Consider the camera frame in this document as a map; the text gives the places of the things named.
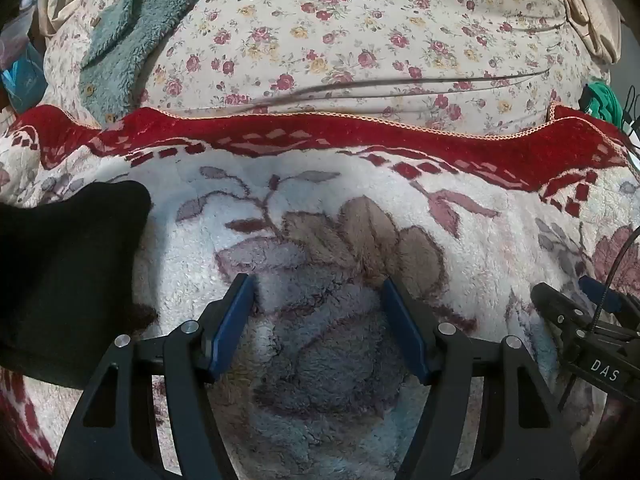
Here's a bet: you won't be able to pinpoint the teal fleece garment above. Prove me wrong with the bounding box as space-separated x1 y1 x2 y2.
79 0 236 126

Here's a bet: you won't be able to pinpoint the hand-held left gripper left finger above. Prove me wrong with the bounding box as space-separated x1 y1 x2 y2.
52 273 256 480

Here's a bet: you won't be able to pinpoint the green cloth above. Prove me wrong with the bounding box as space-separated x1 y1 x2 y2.
580 80 626 126

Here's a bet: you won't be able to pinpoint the thin black cable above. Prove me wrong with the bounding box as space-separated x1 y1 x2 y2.
619 85 640 161
589 224 640 333

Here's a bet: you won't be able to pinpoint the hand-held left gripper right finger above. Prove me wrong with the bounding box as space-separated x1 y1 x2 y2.
381 278 582 480

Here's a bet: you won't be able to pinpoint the red white floral fleece blanket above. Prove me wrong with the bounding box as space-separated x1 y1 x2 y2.
0 102 640 480

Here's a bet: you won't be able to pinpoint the blue plastic bag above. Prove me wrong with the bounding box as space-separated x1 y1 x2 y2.
0 54 48 114

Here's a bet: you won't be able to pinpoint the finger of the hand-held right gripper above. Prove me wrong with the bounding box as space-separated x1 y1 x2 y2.
579 275 640 328
530 282 593 342

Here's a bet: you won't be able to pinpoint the cream floral bed sheet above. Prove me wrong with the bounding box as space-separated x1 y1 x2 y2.
42 0 613 137

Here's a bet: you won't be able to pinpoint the black pants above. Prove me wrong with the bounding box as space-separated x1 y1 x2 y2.
0 180 153 391

